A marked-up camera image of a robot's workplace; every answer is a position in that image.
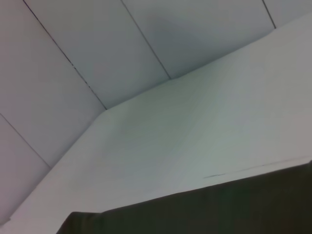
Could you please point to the dark green t-shirt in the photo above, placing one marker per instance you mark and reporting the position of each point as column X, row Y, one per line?
column 207, row 207

